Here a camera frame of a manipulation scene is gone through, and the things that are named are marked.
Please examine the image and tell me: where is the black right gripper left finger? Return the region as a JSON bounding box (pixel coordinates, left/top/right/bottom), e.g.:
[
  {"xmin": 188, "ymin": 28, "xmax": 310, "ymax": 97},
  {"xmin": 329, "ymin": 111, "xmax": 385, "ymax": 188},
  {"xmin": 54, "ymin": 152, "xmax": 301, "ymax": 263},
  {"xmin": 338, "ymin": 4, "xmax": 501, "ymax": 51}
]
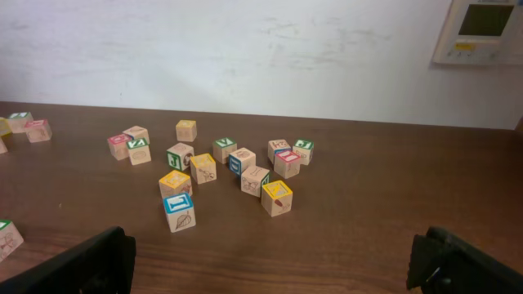
[{"xmin": 1, "ymin": 226, "xmax": 136, "ymax": 293}]

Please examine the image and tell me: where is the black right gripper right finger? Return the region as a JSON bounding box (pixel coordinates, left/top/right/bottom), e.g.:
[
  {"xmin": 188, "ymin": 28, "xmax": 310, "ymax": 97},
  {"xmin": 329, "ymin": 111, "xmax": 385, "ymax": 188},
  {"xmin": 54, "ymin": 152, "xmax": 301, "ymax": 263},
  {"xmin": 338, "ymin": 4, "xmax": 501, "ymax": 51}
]
[{"xmin": 406, "ymin": 226, "xmax": 522, "ymax": 294}]

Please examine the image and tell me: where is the yellow S wooden block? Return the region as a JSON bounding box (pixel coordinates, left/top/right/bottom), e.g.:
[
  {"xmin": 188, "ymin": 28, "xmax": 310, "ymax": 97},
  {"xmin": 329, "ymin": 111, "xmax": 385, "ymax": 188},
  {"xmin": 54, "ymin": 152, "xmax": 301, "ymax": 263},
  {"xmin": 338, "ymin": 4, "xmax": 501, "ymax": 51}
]
[{"xmin": 0, "ymin": 118, "xmax": 11, "ymax": 136}]

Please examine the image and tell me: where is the blue I wooden block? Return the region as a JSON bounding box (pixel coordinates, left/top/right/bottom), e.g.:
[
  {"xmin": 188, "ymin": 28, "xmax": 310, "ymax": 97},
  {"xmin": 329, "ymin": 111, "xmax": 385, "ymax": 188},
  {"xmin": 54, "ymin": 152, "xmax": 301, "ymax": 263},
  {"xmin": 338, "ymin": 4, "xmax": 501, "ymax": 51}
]
[{"xmin": 163, "ymin": 193, "xmax": 196, "ymax": 233}]

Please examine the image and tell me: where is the green N wooden block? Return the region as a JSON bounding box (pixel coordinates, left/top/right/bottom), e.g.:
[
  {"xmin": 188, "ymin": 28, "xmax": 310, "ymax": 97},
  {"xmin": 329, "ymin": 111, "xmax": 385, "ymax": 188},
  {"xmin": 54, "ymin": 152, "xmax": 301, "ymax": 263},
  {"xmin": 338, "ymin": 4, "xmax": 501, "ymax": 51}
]
[{"xmin": 0, "ymin": 219, "xmax": 24, "ymax": 261}]

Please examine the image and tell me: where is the yellow block near I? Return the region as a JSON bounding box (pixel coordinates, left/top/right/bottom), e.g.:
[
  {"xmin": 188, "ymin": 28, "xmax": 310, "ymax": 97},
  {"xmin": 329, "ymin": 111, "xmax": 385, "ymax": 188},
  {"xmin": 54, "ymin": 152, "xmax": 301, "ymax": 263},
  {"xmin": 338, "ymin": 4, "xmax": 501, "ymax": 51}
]
[{"xmin": 159, "ymin": 170, "xmax": 193, "ymax": 198}]

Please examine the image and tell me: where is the green Z wooden block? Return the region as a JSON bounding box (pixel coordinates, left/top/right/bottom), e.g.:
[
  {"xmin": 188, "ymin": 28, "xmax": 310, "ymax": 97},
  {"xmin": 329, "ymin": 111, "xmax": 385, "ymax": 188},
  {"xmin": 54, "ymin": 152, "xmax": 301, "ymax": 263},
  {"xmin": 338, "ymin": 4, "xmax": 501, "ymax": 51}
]
[{"xmin": 126, "ymin": 138, "xmax": 151, "ymax": 165}]

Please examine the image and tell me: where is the red Q wooden block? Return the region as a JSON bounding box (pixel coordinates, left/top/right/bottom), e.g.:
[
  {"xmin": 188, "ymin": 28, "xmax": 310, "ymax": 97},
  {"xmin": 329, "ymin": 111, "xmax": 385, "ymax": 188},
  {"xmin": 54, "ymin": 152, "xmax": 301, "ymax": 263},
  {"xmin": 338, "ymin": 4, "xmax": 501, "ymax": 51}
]
[{"xmin": 107, "ymin": 133, "xmax": 132, "ymax": 160}]

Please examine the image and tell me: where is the green J side block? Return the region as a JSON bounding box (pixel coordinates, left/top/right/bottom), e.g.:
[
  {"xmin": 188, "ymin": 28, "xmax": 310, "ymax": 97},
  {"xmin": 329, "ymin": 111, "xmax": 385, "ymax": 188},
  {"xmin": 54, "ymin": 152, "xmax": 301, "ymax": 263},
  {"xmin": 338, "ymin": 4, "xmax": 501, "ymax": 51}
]
[{"xmin": 167, "ymin": 143, "xmax": 194, "ymax": 172}]

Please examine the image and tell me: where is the plain block behind Q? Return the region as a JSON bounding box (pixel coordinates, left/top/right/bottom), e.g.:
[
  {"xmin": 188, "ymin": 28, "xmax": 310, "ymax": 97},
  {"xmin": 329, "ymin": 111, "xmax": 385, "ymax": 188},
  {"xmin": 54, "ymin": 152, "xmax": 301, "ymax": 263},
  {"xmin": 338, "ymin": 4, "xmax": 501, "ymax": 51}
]
[{"xmin": 123, "ymin": 126, "xmax": 150, "ymax": 143}]

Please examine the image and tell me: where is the yellow block centre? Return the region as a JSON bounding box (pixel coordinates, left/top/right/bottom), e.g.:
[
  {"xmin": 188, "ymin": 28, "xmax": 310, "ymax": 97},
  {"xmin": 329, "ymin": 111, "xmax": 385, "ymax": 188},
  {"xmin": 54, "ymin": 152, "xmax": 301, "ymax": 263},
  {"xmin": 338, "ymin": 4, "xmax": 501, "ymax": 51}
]
[{"xmin": 190, "ymin": 154, "xmax": 217, "ymax": 185}]

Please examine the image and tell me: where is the red 7 wooden block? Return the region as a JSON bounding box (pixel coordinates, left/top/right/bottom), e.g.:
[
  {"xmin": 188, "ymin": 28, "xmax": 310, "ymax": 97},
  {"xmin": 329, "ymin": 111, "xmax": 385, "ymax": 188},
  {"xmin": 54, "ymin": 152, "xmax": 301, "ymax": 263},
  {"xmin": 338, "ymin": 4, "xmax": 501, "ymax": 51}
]
[{"xmin": 24, "ymin": 119, "xmax": 52, "ymax": 143}]

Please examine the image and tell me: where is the yellow far wooden block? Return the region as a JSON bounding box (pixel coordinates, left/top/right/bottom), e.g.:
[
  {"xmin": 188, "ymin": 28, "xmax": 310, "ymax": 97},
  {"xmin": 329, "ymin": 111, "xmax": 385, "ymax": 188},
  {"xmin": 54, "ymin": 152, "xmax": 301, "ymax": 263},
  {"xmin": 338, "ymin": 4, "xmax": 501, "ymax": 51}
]
[{"xmin": 176, "ymin": 120, "xmax": 197, "ymax": 142}]

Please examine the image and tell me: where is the green V wooden block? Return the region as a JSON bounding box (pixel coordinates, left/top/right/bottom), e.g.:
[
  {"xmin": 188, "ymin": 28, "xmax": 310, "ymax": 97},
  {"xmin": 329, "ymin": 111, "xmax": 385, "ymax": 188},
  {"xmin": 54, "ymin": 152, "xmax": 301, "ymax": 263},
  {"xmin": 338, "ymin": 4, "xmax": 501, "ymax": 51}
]
[{"xmin": 212, "ymin": 137, "xmax": 237, "ymax": 164}]

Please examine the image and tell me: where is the green L wooden block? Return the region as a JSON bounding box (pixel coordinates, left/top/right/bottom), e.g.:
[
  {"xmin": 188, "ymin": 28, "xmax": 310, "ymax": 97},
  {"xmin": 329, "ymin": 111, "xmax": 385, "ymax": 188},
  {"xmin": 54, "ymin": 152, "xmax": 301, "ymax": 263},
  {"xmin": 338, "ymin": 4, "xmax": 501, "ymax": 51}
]
[{"xmin": 7, "ymin": 112, "xmax": 34, "ymax": 134}]

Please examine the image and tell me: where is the plain butterfly block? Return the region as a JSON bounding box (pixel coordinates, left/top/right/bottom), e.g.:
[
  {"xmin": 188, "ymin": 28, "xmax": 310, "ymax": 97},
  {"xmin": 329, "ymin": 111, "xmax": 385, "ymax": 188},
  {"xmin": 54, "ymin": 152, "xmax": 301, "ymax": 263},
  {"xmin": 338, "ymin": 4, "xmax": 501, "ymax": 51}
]
[{"xmin": 240, "ymin": 166, "xmax": 270, "ymax": 198}]

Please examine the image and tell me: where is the blue U side block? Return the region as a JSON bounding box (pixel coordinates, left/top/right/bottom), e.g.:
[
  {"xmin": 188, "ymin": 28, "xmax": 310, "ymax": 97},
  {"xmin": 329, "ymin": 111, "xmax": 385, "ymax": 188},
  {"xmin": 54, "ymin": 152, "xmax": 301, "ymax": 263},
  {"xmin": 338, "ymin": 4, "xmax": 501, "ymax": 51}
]
[{"xmin": 229, "ymin": 148, "xmax": 256, "ymax": 176}]

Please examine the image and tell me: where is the yellow block far right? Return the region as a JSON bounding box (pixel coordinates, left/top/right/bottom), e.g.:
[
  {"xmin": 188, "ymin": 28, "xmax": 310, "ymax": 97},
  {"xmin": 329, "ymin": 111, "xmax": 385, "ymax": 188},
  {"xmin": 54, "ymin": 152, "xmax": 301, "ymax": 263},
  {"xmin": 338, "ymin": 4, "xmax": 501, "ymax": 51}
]
[{"xmin": 261, "ymin": 180, "xmax": 293, "ymax": 217}]

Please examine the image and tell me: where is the green J top block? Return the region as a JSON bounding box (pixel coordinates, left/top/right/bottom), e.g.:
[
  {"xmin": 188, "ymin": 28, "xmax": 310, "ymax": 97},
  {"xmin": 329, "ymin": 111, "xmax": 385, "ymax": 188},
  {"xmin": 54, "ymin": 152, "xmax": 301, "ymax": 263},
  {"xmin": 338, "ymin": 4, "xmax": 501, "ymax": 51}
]
[{"xmin": 293, "ymin": 139, "xmax": 314, "ymax": 165}]

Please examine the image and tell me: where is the red I wooden block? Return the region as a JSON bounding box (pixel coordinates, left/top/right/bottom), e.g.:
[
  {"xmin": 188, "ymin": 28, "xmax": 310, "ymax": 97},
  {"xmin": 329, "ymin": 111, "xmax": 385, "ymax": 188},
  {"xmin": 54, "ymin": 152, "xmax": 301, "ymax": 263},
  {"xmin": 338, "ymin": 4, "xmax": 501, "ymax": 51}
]
[{"xmin": 274, "ymin": 150, "xmax": 301, "ymax": 179}]

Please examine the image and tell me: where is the plain block blue side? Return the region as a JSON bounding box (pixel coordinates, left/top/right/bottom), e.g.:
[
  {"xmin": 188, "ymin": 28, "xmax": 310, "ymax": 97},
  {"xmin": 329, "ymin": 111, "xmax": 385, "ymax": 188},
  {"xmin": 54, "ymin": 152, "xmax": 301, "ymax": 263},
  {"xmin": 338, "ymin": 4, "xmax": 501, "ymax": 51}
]
[{"xmin": 267, "ymin": 139, "xmax": 292, "ymax": 163}]

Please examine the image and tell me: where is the white wall control panel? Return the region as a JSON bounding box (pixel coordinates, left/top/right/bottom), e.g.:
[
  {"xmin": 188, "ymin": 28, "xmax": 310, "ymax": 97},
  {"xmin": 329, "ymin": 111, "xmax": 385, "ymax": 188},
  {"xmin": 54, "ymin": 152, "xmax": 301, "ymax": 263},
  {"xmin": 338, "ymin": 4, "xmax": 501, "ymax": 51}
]
[{"xmin": 432, "ymin": 0, "xmax": 522, "ymax": 65}]

